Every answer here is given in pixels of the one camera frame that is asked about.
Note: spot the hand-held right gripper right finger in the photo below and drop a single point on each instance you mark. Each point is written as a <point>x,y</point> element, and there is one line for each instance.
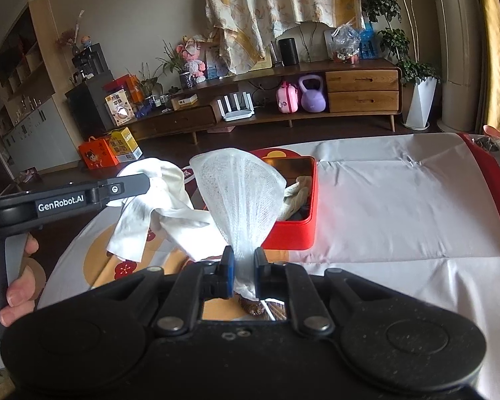
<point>275,277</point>

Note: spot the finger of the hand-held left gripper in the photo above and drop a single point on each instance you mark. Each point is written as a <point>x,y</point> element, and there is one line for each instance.
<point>129,187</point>

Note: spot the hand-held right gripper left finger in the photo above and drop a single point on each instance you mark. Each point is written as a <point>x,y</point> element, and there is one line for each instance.
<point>214,277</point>

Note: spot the plain white cloth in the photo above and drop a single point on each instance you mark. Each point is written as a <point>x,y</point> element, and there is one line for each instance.
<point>158,200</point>

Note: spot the red tin box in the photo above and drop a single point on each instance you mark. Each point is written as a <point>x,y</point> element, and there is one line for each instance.
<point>291,235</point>

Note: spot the white mesh cloth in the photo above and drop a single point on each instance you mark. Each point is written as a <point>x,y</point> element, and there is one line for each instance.
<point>241,191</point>

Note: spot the person's left hand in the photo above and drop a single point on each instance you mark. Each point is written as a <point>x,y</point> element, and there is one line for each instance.
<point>23,287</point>

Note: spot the yellow carton box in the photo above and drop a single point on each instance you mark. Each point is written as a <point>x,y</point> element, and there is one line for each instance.
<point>125,143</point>

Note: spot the orange gift box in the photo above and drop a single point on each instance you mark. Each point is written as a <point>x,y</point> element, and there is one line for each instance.
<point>98,154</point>

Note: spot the blue toy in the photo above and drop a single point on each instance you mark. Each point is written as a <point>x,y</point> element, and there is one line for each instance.
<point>143,111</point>

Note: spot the white brown snack box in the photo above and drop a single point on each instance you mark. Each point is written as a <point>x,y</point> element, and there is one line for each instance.
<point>120,106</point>

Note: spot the black mini fridge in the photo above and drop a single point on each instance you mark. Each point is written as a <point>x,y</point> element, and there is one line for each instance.
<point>85,106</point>

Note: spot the small cream box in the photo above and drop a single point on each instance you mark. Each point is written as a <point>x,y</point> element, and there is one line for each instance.
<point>184,102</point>

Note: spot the red orange gift bag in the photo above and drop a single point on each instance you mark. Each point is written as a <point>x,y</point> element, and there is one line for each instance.
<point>127,85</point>

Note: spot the small green potted plant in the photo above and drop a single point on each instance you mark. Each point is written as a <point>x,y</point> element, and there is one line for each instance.
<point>148,85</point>

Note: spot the flat pink item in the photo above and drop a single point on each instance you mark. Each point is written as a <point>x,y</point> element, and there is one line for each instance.
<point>221,128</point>

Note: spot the potted orchid plant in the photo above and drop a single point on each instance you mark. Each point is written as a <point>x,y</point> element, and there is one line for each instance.
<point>186,79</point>

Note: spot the white router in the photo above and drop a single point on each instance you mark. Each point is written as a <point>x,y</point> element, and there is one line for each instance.
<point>235,112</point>

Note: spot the black coffee machine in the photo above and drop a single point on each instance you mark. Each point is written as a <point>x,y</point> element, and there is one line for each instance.
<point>89,62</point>

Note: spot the pink plush doll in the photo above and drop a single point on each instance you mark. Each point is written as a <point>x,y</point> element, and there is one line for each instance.
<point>191,58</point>

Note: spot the blue picture box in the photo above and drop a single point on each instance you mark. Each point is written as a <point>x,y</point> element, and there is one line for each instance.
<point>216,64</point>

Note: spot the small figurine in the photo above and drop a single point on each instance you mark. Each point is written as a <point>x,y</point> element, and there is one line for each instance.
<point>86,41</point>

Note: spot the dried flower bunch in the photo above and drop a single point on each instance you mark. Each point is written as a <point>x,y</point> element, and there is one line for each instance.
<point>68,37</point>

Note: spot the pink small case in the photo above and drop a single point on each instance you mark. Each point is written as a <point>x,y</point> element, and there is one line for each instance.
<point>287,100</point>

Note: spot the purple kettlebell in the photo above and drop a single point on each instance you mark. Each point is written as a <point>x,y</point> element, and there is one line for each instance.
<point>312,98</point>

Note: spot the wooden television cabinet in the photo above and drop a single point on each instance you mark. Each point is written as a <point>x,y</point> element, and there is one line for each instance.
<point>362,91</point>

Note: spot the black cylinder speaker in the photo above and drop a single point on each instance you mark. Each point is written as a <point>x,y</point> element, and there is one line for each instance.
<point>288,52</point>

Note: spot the floral cloth cover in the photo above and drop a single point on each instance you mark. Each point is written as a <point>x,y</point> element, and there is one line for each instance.
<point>275,8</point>

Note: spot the potted tree white planter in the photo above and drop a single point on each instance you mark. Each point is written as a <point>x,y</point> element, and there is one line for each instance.
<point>416,79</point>

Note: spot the clear plastic bag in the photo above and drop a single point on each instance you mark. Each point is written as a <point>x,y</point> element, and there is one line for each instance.
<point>345,43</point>

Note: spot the blue packet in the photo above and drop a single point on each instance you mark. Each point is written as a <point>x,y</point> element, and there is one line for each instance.
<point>368,43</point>

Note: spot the pink bowl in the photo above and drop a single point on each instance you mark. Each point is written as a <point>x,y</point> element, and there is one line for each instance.
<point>492,132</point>

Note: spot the white standing air conditioner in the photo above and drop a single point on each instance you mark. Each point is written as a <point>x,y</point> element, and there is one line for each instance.
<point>454,50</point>

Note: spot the yellow curtain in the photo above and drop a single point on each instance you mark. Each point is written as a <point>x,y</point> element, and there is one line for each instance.
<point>493,50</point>

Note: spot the wall shelf unit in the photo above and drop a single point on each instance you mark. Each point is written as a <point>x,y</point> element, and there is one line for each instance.
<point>37,133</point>

